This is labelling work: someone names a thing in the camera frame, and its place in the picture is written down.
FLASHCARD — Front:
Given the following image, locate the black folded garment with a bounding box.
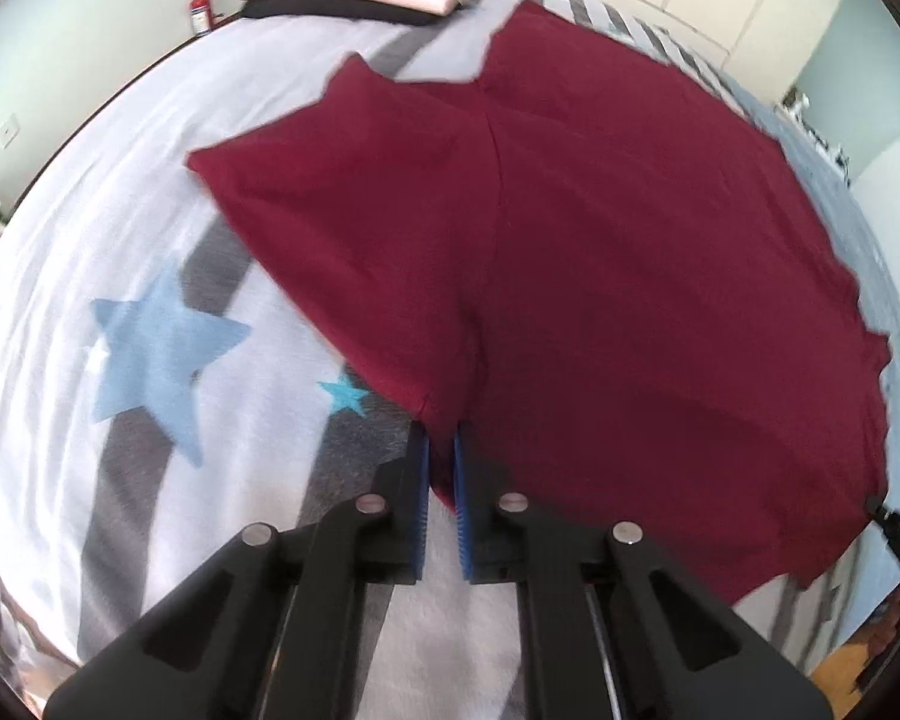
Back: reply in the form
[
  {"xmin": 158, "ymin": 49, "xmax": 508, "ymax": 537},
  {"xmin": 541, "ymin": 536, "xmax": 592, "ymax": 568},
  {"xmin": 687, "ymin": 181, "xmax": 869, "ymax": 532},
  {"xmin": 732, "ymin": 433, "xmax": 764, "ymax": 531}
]
[{"xmin": 238, "ymin": 0, "xmax": 440, "ymax": 27}]

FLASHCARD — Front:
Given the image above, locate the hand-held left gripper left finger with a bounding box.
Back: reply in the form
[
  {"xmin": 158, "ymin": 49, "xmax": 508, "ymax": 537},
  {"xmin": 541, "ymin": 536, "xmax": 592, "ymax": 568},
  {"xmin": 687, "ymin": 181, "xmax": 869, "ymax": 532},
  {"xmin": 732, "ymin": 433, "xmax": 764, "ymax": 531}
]
[{"xmin": 45, "ymin": 431, "xmax": 430, "ymax": 720}]

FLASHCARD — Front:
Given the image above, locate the bed with striped sheet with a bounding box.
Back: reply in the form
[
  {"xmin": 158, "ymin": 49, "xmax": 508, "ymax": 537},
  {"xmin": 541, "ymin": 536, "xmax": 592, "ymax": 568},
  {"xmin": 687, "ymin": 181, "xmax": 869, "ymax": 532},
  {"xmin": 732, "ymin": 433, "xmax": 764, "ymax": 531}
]
[{"xmin": 0, "ymin": 0, "xmax": 900, "ymax": 720}]

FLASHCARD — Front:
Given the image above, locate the maroon shirt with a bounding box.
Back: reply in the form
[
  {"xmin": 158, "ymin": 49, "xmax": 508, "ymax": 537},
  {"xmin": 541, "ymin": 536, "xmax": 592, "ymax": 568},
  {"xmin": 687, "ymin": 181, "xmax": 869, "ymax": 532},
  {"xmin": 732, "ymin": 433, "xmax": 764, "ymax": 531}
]
[{"xmin": 186, "ymin": 0, "xmax": 895, "ymax": 608}]

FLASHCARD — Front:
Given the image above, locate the white headboard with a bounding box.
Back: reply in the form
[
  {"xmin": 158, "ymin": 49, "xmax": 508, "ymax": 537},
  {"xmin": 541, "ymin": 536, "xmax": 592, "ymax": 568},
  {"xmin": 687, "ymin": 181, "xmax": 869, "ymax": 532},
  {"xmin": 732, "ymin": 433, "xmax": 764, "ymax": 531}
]
[{"xmin": 846, "ymin": 133, "xmax": 900, "ymax": 331}]

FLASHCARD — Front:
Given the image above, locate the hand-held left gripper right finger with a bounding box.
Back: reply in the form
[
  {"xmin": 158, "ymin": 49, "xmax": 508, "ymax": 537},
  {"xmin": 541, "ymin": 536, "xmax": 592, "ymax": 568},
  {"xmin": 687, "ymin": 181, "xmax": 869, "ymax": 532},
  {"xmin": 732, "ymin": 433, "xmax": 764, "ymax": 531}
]
[{"xmin": 452, "ymin": 427, "xmax": 832, "ymax": 720}]

